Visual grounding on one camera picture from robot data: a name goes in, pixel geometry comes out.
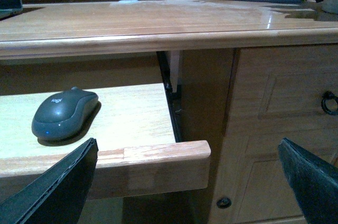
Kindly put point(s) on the wooden keyboard tray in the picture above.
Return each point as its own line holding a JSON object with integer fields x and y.
{"x": 138, "y": 153}

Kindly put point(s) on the black drawer slide rail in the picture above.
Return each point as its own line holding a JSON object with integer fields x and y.
{"x": 165, "y": 73}

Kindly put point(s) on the wooden drawer front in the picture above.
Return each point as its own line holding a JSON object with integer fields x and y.
{"x": 279, "y": 89}

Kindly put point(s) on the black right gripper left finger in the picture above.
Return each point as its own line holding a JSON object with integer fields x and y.
{"x": 59, "y": 194}

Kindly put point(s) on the dark grey Logitech mouse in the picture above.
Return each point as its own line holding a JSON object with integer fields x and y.
{"x": 63, "y": 114}

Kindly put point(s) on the black ring drawer handle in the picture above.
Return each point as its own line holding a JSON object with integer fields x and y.
{"x": 329, "y": 103}

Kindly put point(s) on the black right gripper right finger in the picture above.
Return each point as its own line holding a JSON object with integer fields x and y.
{"x": 312, "y": 180}

